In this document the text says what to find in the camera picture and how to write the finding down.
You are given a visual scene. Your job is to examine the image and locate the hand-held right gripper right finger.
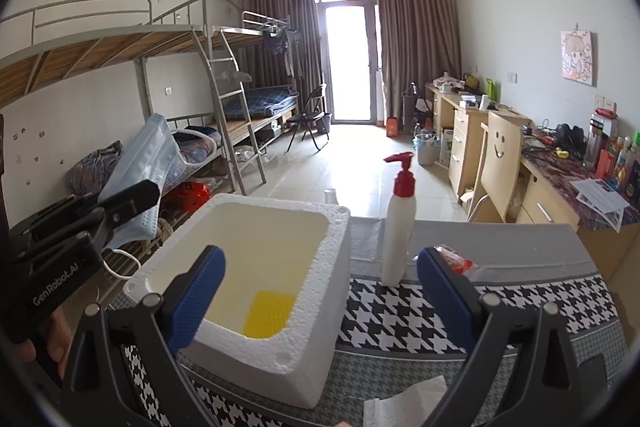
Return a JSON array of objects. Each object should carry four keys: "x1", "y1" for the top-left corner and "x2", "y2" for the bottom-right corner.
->
[{"x1": 416, "y1": 246, "x2": 608, "y2": 427}]

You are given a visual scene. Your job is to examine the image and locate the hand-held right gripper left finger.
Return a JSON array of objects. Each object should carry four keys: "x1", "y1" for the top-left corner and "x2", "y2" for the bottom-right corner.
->
[{"x1": 60, "y1": 244, "x2": 228, "y2": 427}]

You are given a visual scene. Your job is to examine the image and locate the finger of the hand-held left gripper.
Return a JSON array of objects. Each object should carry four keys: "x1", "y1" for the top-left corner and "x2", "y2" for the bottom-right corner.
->
[{"x1": 97, "y1": 179, "x2": 161, "y2": 228}]

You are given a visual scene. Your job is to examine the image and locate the blue face mask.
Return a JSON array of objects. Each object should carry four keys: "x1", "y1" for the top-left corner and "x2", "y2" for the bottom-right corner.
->
[{"x1": 97, "y1": 113, "x2": 181, "y2": 280}]

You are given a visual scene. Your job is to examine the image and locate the yellow sponge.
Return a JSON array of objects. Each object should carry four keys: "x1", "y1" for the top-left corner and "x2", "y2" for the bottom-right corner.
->
[{"x1": 242, "y1": 289, "x2": 296, "y2": 339}]

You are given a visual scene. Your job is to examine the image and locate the white foam box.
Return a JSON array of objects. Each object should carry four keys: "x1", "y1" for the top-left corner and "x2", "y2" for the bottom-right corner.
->
[{"x1": 122, "y1": 193, "x2": 351, "y2": 410}]

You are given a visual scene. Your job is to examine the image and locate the person's left hand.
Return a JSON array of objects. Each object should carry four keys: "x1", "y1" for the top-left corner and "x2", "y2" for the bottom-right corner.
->
[{"x1": 12, "y1": 304, "x2": 73, "y2": 375}]

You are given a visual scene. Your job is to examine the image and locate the red snack packet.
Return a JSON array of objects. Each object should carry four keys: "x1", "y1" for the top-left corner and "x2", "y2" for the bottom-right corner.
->
[{"x1": 432, "y1": 244, "x2": 476, "y2": 275}]

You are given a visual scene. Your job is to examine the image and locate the grey purple blanket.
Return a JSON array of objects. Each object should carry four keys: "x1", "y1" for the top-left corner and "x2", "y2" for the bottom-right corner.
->
[{"x1": 64, "y1": 141, "x2": 126, "y2": 198}]

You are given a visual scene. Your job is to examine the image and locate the red bag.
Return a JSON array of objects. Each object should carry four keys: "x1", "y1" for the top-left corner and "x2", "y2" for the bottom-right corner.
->
[{"x1": 165, "y1": 181, "x2": 212, "y2": 212}]

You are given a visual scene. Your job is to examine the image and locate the houndstooth tablecloth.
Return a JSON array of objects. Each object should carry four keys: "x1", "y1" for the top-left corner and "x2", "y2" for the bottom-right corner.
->
[{"x1": 107, "y1": 217, "x2": 636, "y2": 427}]

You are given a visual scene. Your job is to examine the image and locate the white pump bottle red top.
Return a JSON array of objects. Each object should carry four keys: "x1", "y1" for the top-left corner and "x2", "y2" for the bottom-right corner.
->
[{"x1": 381, "y1": 153, "x2": 418, "y2": 288}]

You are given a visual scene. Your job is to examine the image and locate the blue plaid bedding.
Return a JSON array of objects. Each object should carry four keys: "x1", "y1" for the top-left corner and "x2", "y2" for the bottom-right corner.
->
[{"x1": 172, "y1": 125, "x2": 221, "y2": 165}]

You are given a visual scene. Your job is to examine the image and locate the white tissue paper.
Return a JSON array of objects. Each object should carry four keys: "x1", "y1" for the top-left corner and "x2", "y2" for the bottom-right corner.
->
[{"x1": 362, "y1": 374, "x2": 448, "y2": 427}]

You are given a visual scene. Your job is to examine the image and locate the grey metal ladder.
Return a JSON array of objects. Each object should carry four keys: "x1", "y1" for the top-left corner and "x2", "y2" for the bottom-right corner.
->
[{"x1": 192, "y1": 27, "x2": 268, "y2": 198}]

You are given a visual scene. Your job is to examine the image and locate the wooden desk with patterned cover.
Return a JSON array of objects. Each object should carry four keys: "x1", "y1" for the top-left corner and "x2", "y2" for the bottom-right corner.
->
[{"x1": 515, "y1": 127, "x2": 640, "y2": 290}]

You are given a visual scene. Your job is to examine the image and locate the white bucket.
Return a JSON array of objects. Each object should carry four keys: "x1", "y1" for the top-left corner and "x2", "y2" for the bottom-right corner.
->
[{"x1": 412, "y1": 134, "x2": 441, "y2": 166}]

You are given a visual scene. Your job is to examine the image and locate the wooden desk with drawers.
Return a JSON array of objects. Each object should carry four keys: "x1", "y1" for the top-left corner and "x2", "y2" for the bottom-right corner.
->
[{"x1": 425, "y1": 83, "x2": 533, "y2": 202}]

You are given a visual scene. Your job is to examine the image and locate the wooden chair with smiley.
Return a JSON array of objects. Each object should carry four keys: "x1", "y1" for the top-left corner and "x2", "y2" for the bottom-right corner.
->
[{"x1": 467, "y1": 109, "x2": 531, "y2": 225}]

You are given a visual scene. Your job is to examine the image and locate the large metal bunk bed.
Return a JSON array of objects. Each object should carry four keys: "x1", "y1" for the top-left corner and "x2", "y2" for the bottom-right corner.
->
[{"x1": 0, "y1": 0, "x2": 268, "y2": 288}]

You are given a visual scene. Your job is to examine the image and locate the blue plaid mattress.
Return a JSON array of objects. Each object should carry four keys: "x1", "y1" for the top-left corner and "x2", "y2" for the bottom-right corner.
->
[{"x1": 222, "y1": 86, "x2": 299, "y2": 120}]

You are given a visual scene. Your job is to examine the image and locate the printed papers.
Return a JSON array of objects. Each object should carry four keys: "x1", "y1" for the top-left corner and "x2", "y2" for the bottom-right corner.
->
[{"x1": 570, "y1": 177, "x2": 630, "y2": 233}]

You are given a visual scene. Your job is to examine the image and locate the small metal bunk bed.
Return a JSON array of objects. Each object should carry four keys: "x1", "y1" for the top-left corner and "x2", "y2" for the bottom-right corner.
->
[{"x1": 220, "y1": 11, "x2": 301, "y2": 148}]

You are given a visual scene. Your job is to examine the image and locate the black headphones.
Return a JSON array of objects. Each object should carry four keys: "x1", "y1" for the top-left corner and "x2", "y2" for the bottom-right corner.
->
[{"x1": 555, "y1": 123, "x2": 586, "y2": 158}]

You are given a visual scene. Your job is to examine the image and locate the black folding chair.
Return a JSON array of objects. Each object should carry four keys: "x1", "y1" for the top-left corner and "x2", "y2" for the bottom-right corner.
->
[{"x1": 285, "y1": 83, "x2": 331, "y2": 152}]

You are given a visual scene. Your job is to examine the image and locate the dark hanging clothes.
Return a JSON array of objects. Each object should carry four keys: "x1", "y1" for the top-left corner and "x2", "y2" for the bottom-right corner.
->
[{"x1": 261, "y1": 24, "x2": 291, "y2": 58}]

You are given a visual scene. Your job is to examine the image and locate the row of toiletry bottles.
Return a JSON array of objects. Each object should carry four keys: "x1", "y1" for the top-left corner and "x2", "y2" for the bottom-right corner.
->
[{"x1": 587, "y1": 104, "x2": 640, "y2": 208}]

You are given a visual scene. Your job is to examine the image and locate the narrow brown curtain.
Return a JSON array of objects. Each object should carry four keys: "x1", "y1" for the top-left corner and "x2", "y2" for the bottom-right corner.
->
[{"x1": 241, "y1": 0, "x2": 323, "y2": 128}]

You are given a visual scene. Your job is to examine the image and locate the glass balcony door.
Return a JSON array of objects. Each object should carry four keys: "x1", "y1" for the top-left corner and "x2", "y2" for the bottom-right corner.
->
[{"x1": 310, "y1": 0, "x2": 383, "y2": 125}]

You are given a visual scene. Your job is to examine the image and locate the wide brown curtain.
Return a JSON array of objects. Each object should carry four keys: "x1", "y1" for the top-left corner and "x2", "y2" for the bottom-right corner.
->
[{"x1": 375, "y1": 0, "x2": 463, "y2": 128}]

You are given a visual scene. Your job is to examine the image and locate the pink wall poster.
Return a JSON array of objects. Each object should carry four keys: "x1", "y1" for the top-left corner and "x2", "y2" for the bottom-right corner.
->
[{"x1": 560, "y1": 27, "x2": 598, "y2": 86}]

